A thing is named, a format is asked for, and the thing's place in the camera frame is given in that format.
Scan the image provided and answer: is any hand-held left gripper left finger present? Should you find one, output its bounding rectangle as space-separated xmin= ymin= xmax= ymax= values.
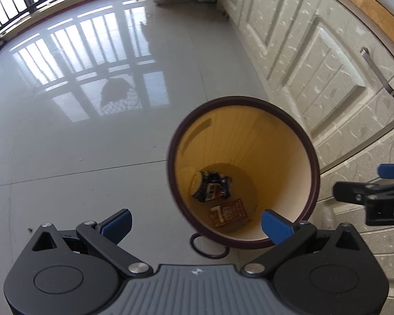
xmin=29 ymin=208 xmax=153 ymax=276

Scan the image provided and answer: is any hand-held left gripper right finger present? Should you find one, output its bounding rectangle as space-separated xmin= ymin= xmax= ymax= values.
xmin=243 ymin=209 xmax=370 ymax=276

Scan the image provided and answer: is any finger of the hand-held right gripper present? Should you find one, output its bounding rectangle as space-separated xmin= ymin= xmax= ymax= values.
xmin=377 ymin=163 xmax=394 ymax=180
xmin=333 ymin=180 xmax=394 ymax=204

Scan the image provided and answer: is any wooden bin with dark rim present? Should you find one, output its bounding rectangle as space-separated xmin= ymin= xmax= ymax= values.
xmin=167 ymin=96 xmax=320 ymax=249

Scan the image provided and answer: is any red-brown small carton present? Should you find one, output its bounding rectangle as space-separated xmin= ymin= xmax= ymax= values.
xmin=209 ymin=198 xmax=248 ymax=228

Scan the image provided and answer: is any dark crumpled snack bag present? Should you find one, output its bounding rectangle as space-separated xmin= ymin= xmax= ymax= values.
xmin=191 ymin=170 xmax=233 ymax=203

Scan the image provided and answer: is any white cabinet with wooden top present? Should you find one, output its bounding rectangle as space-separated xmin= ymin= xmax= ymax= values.
xmin=217 ymin=0 xmax=394 ymax=283

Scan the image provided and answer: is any dark ring bin handle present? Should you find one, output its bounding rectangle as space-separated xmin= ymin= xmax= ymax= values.
xmin=190 ymin=233 xmax=227 ymax=259

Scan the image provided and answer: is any metal cabinet handle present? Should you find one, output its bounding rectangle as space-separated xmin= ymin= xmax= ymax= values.
xmin=361 ymin=48 xmax=394 ymax=99

